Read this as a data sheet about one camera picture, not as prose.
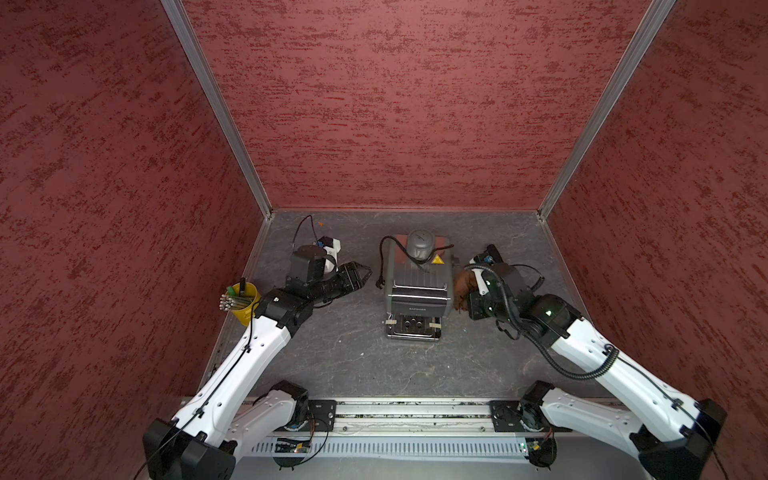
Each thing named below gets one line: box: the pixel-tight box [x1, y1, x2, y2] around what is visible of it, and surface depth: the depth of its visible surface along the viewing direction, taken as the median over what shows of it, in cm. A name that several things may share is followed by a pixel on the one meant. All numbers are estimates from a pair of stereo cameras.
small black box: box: [484, 244, 504, 263], surface depth 108 cm
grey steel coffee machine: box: [385, 229, 454, 341], surface depth 73 cm
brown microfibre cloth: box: [454, 269, 480, 314], surface depth 72 cm
